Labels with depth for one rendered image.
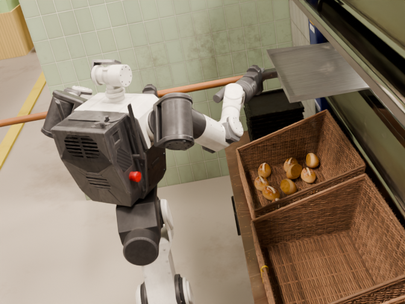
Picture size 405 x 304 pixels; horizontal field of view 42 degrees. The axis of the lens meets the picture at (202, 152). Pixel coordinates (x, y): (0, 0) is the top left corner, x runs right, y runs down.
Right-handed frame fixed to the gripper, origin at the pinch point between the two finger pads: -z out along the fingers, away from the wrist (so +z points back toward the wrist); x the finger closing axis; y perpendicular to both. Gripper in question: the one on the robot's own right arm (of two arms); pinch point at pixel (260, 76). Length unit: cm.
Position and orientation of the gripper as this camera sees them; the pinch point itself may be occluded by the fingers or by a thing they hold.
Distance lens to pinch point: 220.6
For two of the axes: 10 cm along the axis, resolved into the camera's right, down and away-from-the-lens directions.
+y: -8.3, -1.3, 5.3
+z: -5.2, 4.9, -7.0
